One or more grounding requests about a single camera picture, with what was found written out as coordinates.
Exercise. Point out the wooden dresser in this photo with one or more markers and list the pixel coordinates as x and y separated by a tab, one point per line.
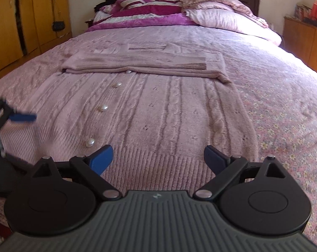
305	44

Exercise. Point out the dark wooden nightstand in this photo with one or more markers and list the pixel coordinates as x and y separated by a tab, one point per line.
89	23

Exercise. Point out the pink ruffled quilt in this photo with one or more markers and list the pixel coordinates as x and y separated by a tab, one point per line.
218	1

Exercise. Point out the pink floral bed sheet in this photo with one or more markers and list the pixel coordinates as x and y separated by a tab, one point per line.
287	115

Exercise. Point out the wooden wardrobe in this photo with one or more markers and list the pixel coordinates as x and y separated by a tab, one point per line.
29	18

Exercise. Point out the dark clothes pile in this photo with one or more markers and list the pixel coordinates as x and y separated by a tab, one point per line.
103	5

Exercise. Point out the dark cloth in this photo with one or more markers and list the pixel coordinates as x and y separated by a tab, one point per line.
314	22

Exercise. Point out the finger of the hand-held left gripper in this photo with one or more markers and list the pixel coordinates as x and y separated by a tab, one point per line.
21	117

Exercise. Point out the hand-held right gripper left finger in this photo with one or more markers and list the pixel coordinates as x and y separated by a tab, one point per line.
102	158

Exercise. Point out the small black purse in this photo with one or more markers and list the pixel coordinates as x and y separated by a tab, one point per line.
58	26

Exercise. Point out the pink checked pillow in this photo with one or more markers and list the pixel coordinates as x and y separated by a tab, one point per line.
226	21

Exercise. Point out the magenta and white blanket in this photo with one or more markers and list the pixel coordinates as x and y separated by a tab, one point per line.
148	15

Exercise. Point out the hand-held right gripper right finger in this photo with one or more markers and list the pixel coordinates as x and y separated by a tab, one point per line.
214	158

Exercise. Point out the row of books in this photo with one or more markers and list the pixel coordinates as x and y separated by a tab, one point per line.
302	11

